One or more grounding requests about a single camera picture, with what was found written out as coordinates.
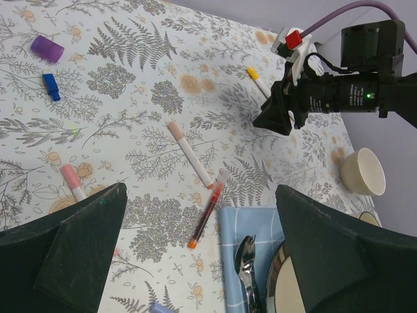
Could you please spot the plain cream bowl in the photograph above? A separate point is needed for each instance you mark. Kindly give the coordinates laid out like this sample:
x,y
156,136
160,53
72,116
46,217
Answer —
x,y
362,173

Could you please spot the purple highlighter cap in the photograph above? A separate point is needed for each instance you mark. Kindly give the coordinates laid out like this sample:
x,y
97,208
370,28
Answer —
x,y
47,49

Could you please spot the yellow capped white marker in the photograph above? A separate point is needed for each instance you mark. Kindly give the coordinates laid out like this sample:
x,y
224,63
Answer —
x,y
259,82

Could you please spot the blue checked cloth napkin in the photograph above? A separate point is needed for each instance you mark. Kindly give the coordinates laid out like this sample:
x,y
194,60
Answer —
x,y
236,223

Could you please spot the silver spoon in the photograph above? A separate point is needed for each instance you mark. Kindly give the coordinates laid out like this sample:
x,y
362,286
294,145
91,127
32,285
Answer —
x,y
242,268

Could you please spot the red gel pen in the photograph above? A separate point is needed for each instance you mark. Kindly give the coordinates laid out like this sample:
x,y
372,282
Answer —
x,y
218,188

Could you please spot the blue marker cap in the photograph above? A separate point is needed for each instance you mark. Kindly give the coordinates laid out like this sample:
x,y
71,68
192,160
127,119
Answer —
x,y
51,85

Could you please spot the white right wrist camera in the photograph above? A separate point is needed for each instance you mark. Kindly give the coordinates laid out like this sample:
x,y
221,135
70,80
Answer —
x,y
294,49

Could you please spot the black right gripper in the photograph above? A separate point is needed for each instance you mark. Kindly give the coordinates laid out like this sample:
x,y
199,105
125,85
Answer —
x,y
352,93

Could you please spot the peach capped white marker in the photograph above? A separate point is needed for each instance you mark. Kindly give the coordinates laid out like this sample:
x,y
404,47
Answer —
x,y
189,153

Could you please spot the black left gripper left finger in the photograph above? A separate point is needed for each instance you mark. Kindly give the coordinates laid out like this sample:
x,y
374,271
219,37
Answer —
x,y
60,262

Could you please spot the floral patterned table mat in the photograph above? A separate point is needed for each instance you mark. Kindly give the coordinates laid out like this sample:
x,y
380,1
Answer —
x,y
128,67

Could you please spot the pink capped white marker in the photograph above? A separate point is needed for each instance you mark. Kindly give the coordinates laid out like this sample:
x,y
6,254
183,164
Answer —
x,y
73,182

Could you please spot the striped rim dinner plate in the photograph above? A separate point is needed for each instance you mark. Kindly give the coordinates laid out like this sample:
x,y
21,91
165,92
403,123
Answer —
x,y
282,290

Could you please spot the lilac capped white marker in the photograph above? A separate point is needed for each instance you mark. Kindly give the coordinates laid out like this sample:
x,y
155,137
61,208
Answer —
x,y
159,308

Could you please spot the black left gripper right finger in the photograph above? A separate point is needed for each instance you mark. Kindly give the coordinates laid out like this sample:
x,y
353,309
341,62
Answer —
x,y
343,264

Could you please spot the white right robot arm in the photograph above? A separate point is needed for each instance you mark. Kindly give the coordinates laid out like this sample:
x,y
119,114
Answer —
x,y
377,48

